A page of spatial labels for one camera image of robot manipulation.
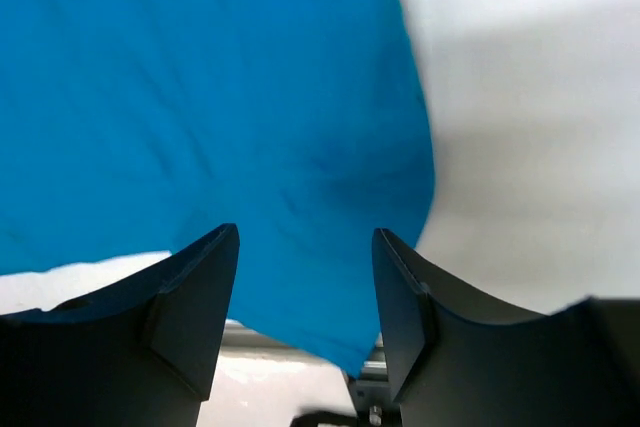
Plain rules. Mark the blue t-shirt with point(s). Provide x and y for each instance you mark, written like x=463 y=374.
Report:
x=135 y=126

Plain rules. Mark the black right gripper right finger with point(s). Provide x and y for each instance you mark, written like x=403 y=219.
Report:
x=446 y=341

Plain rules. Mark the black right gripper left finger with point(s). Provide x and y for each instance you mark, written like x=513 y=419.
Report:
x=184 y=300

